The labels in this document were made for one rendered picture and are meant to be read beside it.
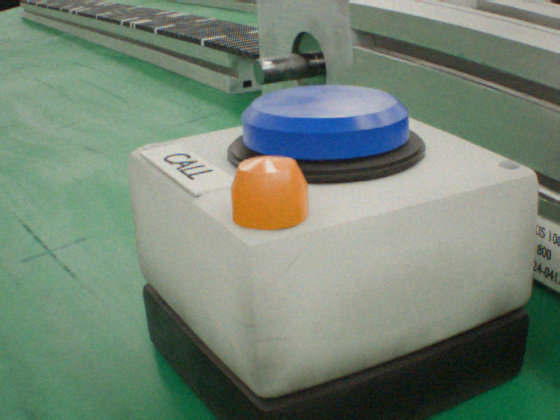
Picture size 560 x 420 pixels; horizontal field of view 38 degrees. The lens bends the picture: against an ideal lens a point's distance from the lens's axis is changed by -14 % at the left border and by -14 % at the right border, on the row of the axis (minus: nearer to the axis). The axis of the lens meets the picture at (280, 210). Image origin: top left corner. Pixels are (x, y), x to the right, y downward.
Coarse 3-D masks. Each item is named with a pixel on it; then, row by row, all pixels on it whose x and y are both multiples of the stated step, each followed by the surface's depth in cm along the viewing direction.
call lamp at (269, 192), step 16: (256, 160) 18; (272, 160) 18; (288, 160) 18; (240, 176) 17; (256, 176) 17; (272, 176) 17; (288, 176) 17; (240, 192) 17; (256, 192) 17; (272, 192) 17; (288, 192) 17; (304, 192) 18; (240, 208) 17; (256, 208) 17; (272, 208) 17; (288, 208) 17; (304, 208) 18; (240, 224) 18; (256, 224) 17; (272, 224) 17; (288, 224) 17
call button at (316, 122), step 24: (264, 96) 22; (288, 96) 22; (312, 96) 22; (336, 96) 21; (360, 96) 21; (384, 96) 22; (264, 120) 20; (288, 120) 20; (312, 120) 20; (336, 120) 20; (360, 120) 20; (384, 120) 20; (408, 120) 21; (264, 144) 20; (288, 144) 20; (312, 144) 20; (336, 144) 20; (360, 144) 20; (384, 144) 20
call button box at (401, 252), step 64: (192, 192) 20; (320, 192) 19; (384, 192) 19; (448, 192) 19; (512, 192) 20; (192, 256) 20; (256, 256) 17; (320, 256) 18; (384, 256) 18; (448, 256) 19; (512, 256) 20; (192, 320) 21; (256, 320) 18; (320, 320) 18; (384, 320) 19; (448, 320) 20; (512, 320) 21; (192, 384) 22; (256, 384) 18; (320, 384) 19; (384, 384) 20; (448, 384) 21
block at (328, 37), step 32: (288, 0) 39; (320, 0) 37; (448, 0) 37; (288, 32) 40; (320, 32) 37; (352, 32) 35; (256, 64) 38; (288, 64) 38; (320, 64) 38; (352, 64) 36
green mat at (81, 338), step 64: (128, 0) 130; (0, 64) 83; (64, 64) 76; (128, 64) 70; (0, 128) 54; (64, 128) 52; (128, 128) 50; (192, 128) 48; (0, 192) 40; (64, 192) 40; (128, 192) 39; (0, 256) 33; (64, 256) 32; (128, 256) 32; (0, 320) 27; (64, 320) 27; (128, 320) 27; (0, 384) 23; (64, 384) 23; (128, 384) 23; (512, 384) 22
